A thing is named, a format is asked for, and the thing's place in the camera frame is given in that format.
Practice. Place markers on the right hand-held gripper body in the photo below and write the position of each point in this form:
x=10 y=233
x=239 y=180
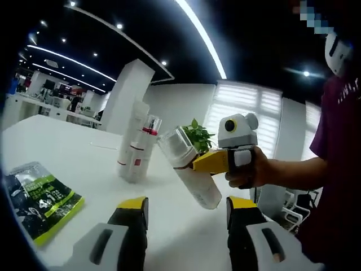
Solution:
x=239 y=138

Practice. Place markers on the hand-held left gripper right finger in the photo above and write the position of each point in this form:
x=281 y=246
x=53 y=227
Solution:
x=245 y=234

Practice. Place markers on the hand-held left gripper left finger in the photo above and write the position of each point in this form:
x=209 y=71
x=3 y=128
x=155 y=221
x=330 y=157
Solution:
x=129 y=234

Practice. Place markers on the tall spray bottle clear cap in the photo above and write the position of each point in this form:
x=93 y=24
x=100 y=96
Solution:
x=150 y=135

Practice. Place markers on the white skincare tube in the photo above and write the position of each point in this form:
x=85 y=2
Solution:
x=129 y=127

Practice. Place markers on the green black packet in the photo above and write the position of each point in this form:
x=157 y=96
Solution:
x=42 y=203

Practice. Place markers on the person's right hand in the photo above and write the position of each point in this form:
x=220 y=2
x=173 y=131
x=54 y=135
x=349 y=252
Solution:
x=258 y=172

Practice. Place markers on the white window blinds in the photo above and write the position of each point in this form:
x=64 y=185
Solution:
x=245 y=118

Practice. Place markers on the green potted plant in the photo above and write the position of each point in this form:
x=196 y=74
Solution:
x=198 y=138

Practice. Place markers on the white office chair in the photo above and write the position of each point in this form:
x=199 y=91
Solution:
x=294 y=211

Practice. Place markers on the person in maroon shirt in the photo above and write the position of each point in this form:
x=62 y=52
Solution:
x=335 y=169

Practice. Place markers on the white worn device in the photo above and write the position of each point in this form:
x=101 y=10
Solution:
x=338 y=53

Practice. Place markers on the row of white counters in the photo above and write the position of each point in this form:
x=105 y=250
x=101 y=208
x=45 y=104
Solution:
x=28 y=105

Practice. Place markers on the ceiling air conditioner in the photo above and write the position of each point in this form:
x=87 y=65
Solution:
x=52 y=63

